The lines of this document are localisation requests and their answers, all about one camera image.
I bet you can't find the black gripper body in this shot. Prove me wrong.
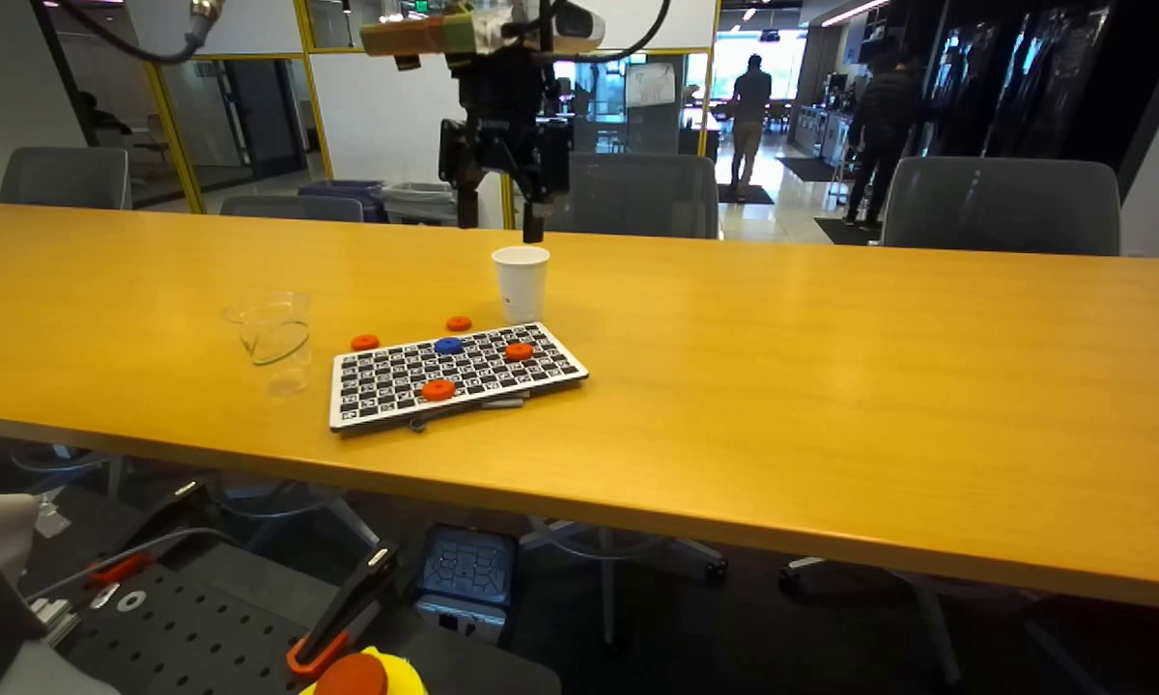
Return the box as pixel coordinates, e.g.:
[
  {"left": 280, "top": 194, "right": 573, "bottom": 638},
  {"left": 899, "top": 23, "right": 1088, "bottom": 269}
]
[{"left": 438, "top": 46, "right": 573, "bottom": 202}]

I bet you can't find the white paper cup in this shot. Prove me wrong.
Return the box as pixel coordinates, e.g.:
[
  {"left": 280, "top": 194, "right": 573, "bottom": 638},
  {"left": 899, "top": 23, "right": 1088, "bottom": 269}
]
[{"left": 488, "top": 243, "right": 551, "bottom": 323}]

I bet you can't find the clear glass cup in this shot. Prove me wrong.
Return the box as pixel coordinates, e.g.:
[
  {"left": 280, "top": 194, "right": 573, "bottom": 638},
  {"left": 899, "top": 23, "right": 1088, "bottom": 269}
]
[{"left": 219, "top": 286, "right": 318, "bottom": 399}]

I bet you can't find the checkered calibration board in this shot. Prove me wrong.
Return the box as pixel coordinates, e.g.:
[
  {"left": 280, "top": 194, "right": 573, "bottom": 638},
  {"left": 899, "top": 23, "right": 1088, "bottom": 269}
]
[{"left": 324, "top": 315, "right": 593, "bottom": 438}]

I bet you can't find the dark floor mat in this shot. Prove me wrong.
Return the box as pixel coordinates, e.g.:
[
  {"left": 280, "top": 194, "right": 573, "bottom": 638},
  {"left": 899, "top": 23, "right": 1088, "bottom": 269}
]
[
  {"left": 780, "top": 152, "right": 842, "bottom": 184},
  {"left": 714, "top": 180, "right": 780, "bottom": 209},
  {"left": 810, "top": 212, "right": 890, "bottom": 252}
]

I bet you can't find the person in dark clothes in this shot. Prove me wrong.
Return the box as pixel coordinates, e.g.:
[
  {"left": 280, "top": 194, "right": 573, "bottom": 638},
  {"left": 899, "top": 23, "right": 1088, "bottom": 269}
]
[
  {"left": 838, "top": 28, "right": 926, "bottom": 233},
  {"left": 727, "top": 50, "right": 780, "bottom": 194}
]

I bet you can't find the yellow framed glass partition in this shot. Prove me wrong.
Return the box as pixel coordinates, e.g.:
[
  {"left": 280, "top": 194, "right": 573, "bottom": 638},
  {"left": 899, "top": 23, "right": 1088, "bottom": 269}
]
[{"left": 31, "top": 0, "right": 727, "bottom": 233}]

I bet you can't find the blue grey mesh box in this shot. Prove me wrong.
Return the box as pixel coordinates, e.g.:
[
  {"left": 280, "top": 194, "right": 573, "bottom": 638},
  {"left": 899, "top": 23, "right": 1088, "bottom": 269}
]
[{"left": 408, "top": 523, "right": 523, "bottom": 638}]

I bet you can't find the yellow red emergency stop button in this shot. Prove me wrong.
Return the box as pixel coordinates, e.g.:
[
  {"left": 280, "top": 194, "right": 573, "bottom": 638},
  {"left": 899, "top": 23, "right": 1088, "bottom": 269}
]
[{"left": 297, "top": 641, "right": 434, "bottom": 695}]

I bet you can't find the small red tool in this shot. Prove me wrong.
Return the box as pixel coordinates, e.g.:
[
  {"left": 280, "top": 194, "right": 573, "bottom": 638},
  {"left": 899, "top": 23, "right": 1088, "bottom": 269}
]
[{"left": 83, "top": 554, "right": 153, "bottom": 593}]

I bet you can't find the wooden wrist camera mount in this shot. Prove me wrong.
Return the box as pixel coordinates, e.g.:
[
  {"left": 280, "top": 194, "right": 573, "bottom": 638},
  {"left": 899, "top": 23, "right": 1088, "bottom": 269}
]
[{"left": 355, "top": 13, "right": 488, "bottom": 61}]

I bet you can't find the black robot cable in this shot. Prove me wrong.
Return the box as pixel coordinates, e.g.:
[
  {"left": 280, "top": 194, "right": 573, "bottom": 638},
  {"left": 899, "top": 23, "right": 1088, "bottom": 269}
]
[
  {"left": 544, "top": 0, "right": 677, "bottom": 64},
  {"left": 51, "top": 0, "right": 230, "bottom": 71}
]

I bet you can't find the black tool with orange handle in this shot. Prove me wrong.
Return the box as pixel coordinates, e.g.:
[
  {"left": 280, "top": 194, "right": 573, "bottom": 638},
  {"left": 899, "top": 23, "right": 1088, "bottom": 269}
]
[{"left": 280, "top": 546, "right": 402, "bottom": 687}]

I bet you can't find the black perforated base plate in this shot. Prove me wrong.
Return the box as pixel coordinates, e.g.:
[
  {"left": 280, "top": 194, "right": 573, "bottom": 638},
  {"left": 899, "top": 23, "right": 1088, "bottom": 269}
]
[{"left": 35, "top": 532, "right": 562, "bottom": 695}]

